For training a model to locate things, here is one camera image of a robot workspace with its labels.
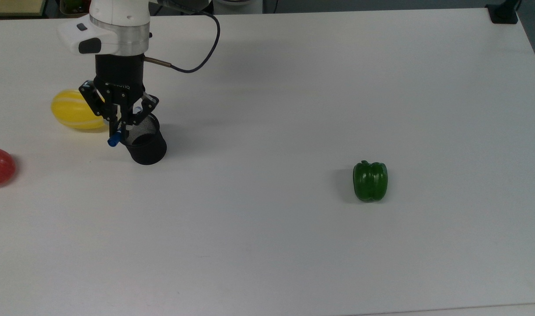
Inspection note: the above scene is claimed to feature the black table clamp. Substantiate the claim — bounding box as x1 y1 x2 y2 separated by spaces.
487 0 522 25

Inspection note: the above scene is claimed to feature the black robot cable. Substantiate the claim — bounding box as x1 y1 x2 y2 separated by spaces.
144 0 221 74

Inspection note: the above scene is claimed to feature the wooden board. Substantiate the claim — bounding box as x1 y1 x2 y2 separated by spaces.
0 0 47 17

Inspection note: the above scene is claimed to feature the green bell pepper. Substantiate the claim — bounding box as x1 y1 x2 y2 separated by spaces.
353 161 388 203

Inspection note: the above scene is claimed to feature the dark storage bin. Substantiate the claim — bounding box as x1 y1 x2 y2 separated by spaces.
59 0 92 16

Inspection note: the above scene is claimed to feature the white marker with blue cap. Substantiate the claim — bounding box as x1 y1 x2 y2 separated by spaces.
108 105 143 147

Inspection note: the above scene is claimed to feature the yellow striped melon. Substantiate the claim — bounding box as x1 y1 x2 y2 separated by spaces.
51 89 108 130

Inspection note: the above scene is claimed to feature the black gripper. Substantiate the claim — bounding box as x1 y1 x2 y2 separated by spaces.
79 54 159 143

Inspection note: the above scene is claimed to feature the black mesh pen cup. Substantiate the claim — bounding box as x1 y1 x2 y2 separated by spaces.
120 113 168 166

